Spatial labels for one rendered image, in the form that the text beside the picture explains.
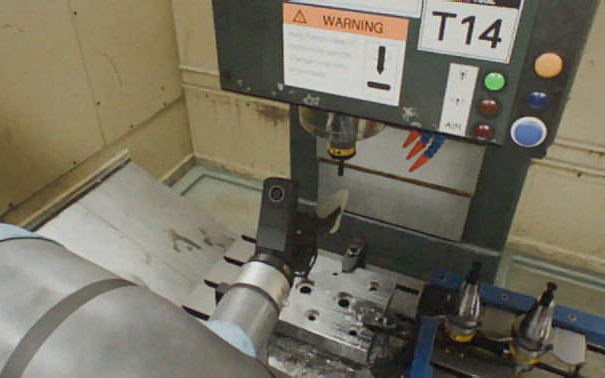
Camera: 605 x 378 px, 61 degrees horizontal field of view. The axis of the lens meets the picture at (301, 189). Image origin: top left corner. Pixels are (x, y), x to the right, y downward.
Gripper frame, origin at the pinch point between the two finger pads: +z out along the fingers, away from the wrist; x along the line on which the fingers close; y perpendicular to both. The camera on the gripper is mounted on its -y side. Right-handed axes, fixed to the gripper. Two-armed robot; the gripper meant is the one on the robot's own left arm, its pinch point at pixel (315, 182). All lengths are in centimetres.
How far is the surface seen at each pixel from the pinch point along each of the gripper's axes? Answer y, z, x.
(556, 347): 20.9, -2.3, 41.6
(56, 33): 5, 51, -98
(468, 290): 14.6, -0.9, 26.6
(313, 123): -5.7, 8.5, -3.2
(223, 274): 53, 20, -33
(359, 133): -4.7, 9.5, 4.5
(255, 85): -17.6, -3.7, -7.5
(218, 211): 87, 78, -69
